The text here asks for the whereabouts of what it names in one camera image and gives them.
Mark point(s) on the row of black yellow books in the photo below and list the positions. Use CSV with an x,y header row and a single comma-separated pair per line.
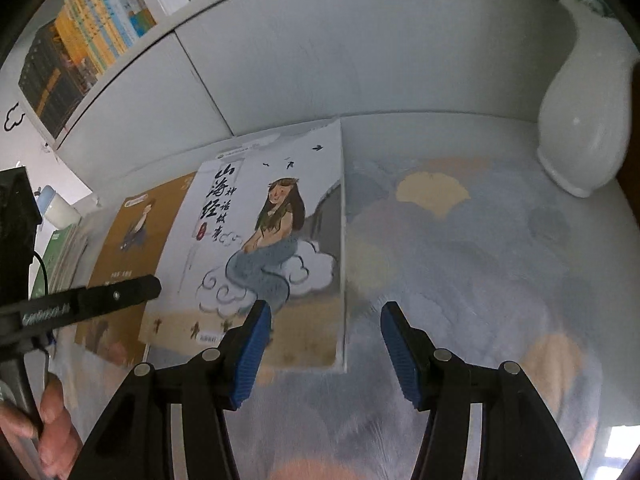
x,y
75,50

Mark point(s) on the white bottle with blue lid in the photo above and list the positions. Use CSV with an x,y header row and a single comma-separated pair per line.
x,y
62,212

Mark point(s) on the white book with mermaid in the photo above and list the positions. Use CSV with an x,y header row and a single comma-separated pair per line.
x,y
280,240

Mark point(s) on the person's left hand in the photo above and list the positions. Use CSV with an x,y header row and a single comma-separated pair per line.
x,y
55,440

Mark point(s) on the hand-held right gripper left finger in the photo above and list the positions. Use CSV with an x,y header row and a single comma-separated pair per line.
x,y
252,355

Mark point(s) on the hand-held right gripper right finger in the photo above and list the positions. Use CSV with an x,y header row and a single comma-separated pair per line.
x,y
400,355

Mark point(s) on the white bookshelf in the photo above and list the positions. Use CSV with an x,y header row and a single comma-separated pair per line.
x,y
325,50

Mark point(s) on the brown book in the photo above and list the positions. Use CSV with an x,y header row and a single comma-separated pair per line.
x,y
125,260

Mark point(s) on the black cloud wall decal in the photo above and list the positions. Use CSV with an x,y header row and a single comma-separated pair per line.
x,y
6,122

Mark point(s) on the green book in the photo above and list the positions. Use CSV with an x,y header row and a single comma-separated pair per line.
x,y
55,255

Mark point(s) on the white ceramic vase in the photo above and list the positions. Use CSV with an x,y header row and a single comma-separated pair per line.
x,y
585,130

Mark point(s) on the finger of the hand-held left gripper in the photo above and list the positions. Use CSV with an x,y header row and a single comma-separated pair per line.
x,y
125,294

